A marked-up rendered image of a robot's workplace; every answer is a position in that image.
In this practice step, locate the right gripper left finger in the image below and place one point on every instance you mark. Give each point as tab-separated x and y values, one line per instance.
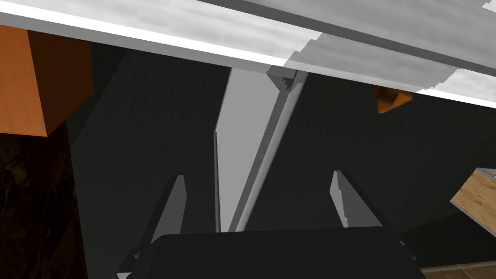
170	209

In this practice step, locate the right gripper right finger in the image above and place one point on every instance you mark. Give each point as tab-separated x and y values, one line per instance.
352	205

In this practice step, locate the white grey table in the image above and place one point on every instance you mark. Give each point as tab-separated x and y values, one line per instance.
240	135

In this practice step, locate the small orange block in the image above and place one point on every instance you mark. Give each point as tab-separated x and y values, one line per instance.
389	99

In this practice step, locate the light wooden board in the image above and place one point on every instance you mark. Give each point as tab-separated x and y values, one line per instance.
478	201

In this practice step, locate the orange box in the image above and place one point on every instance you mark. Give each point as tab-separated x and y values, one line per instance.
23	85

